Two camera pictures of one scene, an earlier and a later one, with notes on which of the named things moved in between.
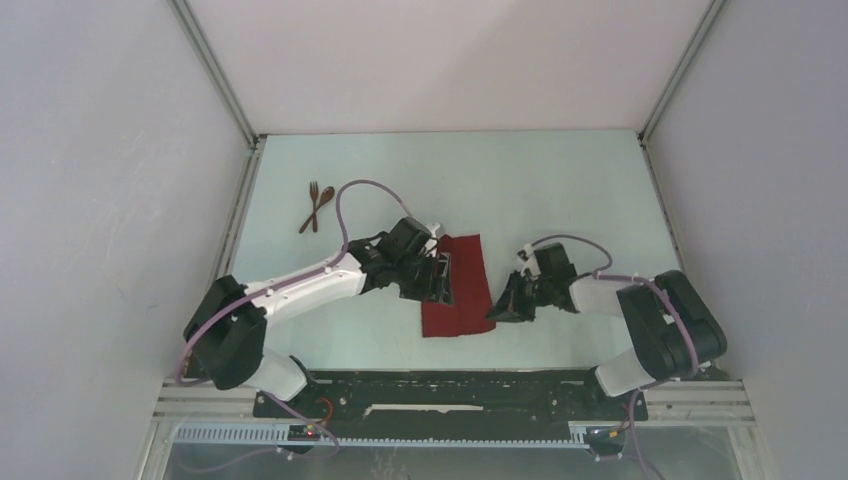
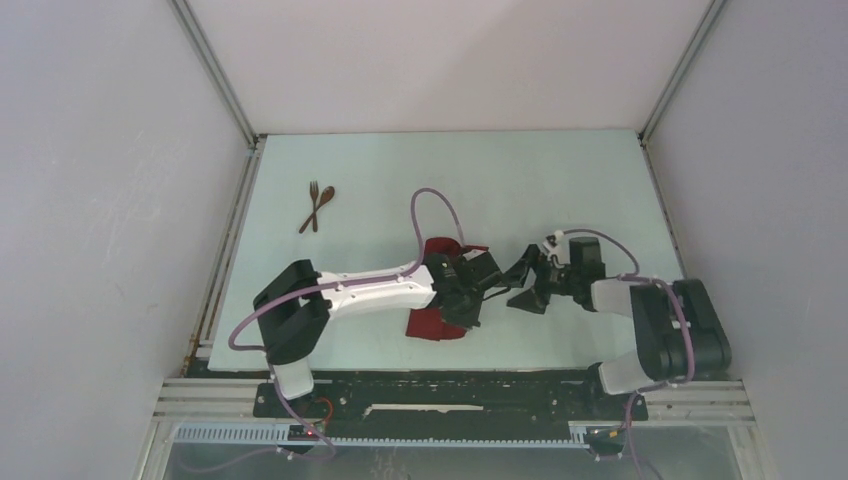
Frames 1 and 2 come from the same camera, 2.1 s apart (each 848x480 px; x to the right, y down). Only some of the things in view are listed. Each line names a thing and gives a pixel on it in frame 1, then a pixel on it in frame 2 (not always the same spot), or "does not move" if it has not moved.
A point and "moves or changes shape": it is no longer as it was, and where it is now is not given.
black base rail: [447, 404] does not move
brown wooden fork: [314, 194] does not move
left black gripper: [440, 292] -> [467, 320]
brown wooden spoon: [327, 195] does not move
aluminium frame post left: [217, 70] does not move
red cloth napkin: [473, 308] moves or changes shape
